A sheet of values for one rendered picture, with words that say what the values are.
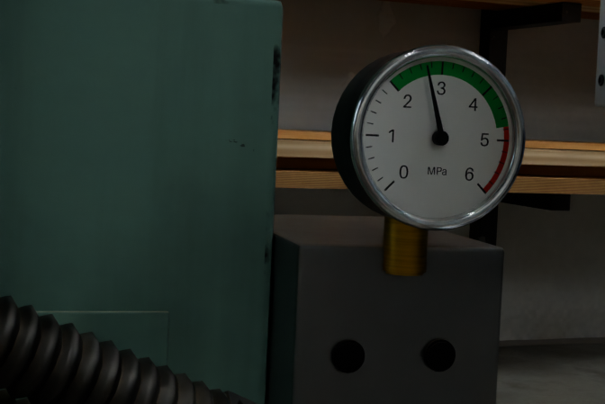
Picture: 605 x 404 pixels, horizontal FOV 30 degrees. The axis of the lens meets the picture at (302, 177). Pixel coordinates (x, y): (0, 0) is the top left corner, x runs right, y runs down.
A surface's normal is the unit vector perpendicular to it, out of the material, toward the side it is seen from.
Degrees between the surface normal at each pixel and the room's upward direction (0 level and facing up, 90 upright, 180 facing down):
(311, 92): 90
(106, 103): 90
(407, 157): 90
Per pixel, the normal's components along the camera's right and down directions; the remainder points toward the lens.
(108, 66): 0.25, 0.06
